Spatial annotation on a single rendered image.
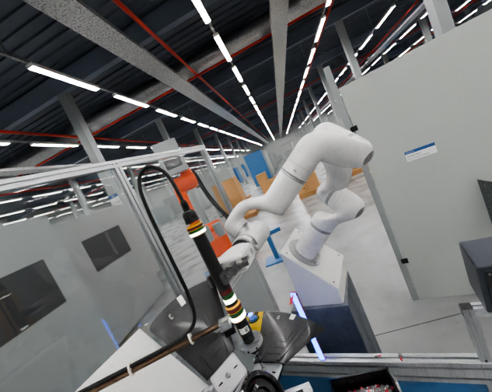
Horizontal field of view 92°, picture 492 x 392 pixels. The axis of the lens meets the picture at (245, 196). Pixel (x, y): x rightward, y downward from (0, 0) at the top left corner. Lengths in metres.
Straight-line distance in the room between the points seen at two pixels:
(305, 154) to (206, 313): 0.56
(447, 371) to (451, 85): 1.79
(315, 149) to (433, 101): 1.65
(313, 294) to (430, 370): 0.50
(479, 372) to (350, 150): 0.82
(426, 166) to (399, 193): 0.28
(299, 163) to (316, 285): 0.75
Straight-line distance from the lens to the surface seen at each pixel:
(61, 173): 1.33
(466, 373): 1.21
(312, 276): 1.31
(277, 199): 0.76
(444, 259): 2.66
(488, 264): 0.93
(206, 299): 0.82
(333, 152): 0.80
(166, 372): 0.99
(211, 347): 0.79
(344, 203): 1.17
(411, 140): 2.30
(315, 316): 1.42
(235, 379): 0.78
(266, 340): 0.92
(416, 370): 1.21
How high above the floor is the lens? 1.73
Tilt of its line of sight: 6 degrees down
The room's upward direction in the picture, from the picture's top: 24 degrees counter-clockwise
